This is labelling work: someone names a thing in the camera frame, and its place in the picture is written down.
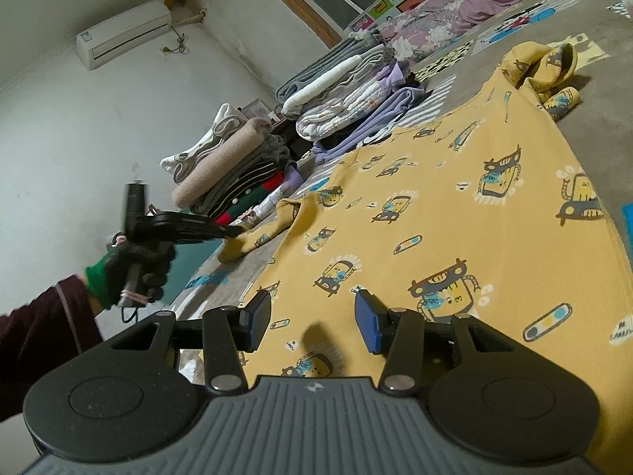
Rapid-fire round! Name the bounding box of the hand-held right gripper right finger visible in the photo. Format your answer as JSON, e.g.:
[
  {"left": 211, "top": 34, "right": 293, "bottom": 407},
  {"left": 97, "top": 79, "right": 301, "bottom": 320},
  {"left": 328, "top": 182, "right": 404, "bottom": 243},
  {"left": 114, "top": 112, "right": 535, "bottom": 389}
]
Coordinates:
[{"left": 353, "top": 289, "right": 512, "bottom": 397}]

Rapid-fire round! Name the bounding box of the person's left forearm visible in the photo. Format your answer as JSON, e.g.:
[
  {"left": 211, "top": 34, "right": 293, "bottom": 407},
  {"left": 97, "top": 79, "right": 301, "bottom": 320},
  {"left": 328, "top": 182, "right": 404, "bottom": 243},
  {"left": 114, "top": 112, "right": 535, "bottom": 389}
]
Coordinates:
[{"left": 0, "top": 252, "right": 122, "bottom": 424}]

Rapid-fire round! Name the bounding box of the white air conditioner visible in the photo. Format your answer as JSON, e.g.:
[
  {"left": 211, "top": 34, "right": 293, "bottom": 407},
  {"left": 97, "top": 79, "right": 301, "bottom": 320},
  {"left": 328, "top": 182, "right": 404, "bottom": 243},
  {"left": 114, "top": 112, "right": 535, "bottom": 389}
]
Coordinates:
[{"left": 76, "top": 0, "right": 173, "bottom": 71}]

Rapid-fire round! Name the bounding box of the person's left hand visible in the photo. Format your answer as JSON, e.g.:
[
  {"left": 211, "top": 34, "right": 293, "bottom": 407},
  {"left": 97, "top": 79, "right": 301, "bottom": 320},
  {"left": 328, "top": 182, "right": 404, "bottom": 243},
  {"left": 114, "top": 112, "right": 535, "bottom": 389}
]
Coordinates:
[{"left": 105, "top": 237, "right": 177, "bottom": 308}]

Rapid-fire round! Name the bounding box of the beige-topped folded clothes stack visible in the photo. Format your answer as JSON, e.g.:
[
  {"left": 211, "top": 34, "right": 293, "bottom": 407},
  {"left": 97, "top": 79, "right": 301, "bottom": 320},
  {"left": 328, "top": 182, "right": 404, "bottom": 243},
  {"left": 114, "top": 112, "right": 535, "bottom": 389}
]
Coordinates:
[{"left": 159, "top": 103, "right": 303, "bottom": 231}]

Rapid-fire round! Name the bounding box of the yellow printed shirt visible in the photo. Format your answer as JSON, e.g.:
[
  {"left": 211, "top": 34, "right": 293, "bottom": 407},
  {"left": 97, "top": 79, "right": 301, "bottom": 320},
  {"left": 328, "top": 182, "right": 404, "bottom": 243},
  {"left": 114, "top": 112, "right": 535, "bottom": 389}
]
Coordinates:
[{"left": 218, "top": 41, "right": 633, "bottom": 475}]

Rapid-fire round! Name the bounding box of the air conditioner power cord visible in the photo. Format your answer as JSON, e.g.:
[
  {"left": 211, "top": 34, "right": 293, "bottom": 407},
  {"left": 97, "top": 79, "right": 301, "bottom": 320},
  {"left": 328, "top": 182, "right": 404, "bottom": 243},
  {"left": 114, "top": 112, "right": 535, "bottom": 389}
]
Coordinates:
[{"left": 161, "top": 7, "right": 208, "bottom": 56}]

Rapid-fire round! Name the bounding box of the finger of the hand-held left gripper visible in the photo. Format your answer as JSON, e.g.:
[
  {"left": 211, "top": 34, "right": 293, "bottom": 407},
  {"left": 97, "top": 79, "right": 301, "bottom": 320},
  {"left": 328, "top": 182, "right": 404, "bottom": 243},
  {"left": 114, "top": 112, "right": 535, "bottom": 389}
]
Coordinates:
[{"left": 208, "top": 222, "right": 248, "bottom": 244}]

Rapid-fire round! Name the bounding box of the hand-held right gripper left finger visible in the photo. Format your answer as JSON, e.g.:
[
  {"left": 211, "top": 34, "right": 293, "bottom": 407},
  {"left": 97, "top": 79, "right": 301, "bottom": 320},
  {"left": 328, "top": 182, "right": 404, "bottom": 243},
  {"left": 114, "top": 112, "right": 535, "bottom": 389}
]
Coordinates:
[{"left": 106, "top": 289, "right": 274, "bottom": 397}]

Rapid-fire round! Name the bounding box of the grey-topped folded clothes stack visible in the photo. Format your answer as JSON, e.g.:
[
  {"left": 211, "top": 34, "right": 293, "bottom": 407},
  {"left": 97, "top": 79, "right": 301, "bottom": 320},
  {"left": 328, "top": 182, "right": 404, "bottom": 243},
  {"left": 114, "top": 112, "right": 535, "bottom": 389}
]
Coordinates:
[{"left": 274, "top": 34, "right": 426, "bottom": 165}]

